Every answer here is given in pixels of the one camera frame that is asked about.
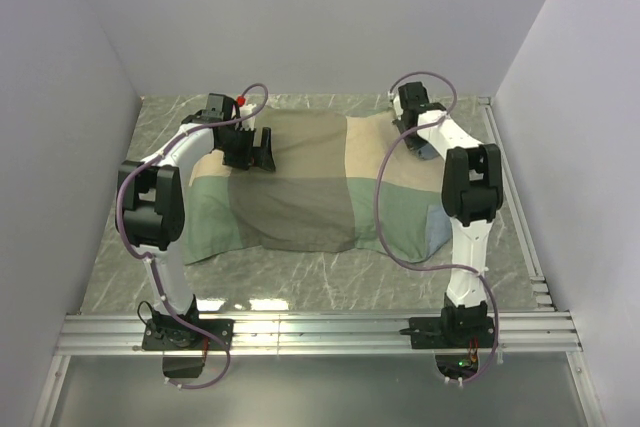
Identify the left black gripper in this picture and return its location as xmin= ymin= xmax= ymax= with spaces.
xmin=219 ymin=126 xmax=275 ymax=172

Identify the blue fabric pillowcase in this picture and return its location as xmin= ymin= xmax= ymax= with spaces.
xmin=181 ymin=108 xmax=452 ymax=264

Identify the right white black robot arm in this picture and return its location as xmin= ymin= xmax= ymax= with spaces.
xmin=390 ymin=82 xmax=504 ymax=347

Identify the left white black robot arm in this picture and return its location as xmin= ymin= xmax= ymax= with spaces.
xmin=115 ymin=93 xmax=275 ymax=349

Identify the left black controller box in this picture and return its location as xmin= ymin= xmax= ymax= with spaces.
xmin=161 ymin=354 xmax=206 ymax=380

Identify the right controller board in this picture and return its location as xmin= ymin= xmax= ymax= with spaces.
xmin=435 ymin=351 xmax=479 ymax=381

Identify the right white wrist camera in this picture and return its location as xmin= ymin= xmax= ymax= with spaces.
xmin=387 ymin=91 xmax=404 ymax=120

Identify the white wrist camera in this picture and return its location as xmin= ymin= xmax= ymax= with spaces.
xmin=236 ymin=95 xmax=259 ymax=130
xmin=387 ymin=91 xmax=404 ymax=120

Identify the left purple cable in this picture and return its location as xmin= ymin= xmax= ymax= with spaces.
xmin=115 ymin=81 xmax=270 ymax=391

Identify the purple cable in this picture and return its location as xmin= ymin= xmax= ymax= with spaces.
xmin=115 ymin=81 xmax=270 ymax=391
xmin=374 ymin=70 xmax=499 ymax=389

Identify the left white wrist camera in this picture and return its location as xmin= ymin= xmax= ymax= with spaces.
xmin=236 ymin=95 xmax=259 ymax=130

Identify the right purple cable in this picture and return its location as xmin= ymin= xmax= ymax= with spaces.
xmin=374 ymin=70 xmax=499 ymax=389

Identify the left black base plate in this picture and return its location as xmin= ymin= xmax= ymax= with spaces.
xmin=141 ymin=317 xmax=235 ymax=352

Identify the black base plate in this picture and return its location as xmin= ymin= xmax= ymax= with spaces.
xmin=141 ymin=317 xmax=235 ymax=352
xmin=399 ymin=317 xmax=496 ymax=350

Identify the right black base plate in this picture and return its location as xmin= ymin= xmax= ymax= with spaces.
xmin=399 ymin=317 xmax=496 ymax=350

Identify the aluminium front rail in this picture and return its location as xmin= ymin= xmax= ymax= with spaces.
xmin=54 ymin=311 xmax=582 ymax=356

